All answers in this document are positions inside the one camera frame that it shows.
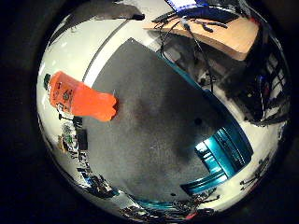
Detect orange drink bottle green cap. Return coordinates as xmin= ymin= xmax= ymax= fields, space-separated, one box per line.
xmin=43 ymin=70 xmax=120 ymax=122

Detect dark grey table mat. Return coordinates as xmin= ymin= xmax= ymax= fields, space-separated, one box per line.
xmin=81 ymin=37 xmax=245 ymax=203

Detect light wooden desk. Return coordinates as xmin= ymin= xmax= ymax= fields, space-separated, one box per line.
xmin=143 ymin=15 xmax=262 ymax=62

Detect open black laptop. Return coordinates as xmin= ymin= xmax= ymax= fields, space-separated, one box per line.
xmin=164 ymin=0 xmax=241 ymax=24

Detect long black cable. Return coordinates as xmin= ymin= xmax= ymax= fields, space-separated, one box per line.
xmin=158 ymin=15 xmax=217 ymax=95

